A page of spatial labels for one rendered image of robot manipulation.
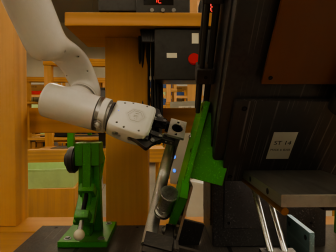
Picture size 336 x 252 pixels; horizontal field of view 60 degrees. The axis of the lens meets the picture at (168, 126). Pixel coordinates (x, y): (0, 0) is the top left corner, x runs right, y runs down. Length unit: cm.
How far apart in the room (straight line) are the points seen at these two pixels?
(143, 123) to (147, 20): 34
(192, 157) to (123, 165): 43
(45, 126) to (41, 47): 51
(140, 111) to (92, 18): 34
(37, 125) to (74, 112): 46
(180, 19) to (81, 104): 38
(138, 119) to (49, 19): 28
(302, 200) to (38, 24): 56
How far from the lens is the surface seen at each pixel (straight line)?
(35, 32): 66
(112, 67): 99
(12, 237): 105
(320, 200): 48
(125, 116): 68
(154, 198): 72
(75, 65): 76
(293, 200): 46
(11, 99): 108
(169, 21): 88
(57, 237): 94
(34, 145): 1065
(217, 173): 62
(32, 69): 1140
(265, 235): 59
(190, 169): 59
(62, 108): 70
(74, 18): 92
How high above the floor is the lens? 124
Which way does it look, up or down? 2 degrees down
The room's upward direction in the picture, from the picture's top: straight up
